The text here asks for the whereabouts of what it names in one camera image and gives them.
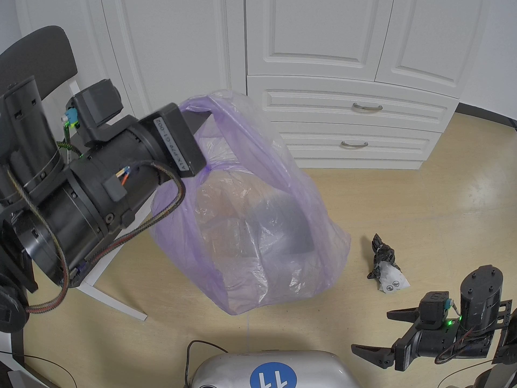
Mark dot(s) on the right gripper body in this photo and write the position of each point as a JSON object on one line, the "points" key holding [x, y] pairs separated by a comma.
{"points": [[432, 342]]}

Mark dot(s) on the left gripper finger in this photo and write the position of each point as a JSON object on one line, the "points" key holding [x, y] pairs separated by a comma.
{"points": [[200, 121]]}

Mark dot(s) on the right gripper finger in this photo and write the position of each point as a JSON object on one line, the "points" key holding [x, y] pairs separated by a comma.
{"points": [[406, 315], [375, 354]]}

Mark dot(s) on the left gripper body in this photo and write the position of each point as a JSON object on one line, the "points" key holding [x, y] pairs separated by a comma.
{"points": [[113, 164]]}

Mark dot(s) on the white paper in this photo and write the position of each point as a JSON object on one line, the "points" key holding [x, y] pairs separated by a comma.
{"points": [[394, 281]]}

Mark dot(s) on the purple plastic bag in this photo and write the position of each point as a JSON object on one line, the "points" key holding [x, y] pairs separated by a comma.
{"points": [[226, 237]]}

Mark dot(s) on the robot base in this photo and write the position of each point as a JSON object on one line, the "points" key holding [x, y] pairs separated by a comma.
{"points": [[226, 370]]}

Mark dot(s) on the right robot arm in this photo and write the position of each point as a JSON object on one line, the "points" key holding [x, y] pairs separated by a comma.
{"points": [[480, 293]]}

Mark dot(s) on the white wardrobe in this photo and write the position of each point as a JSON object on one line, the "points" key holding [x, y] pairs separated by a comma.
{"points": [[181, 55]]}

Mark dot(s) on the grey and white chair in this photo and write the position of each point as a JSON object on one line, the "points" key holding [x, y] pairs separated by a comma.
{"points": [[40, 63]]}

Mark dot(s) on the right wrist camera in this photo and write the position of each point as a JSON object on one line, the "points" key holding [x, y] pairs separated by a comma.
{"points": [[434, 307]]}

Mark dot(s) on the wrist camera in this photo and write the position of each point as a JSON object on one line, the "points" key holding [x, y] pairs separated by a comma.
{"points": [[434, 307], [99, 99]]}

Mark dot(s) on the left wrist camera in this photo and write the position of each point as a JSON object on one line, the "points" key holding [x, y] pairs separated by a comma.
{"points": [[99, 99]]}

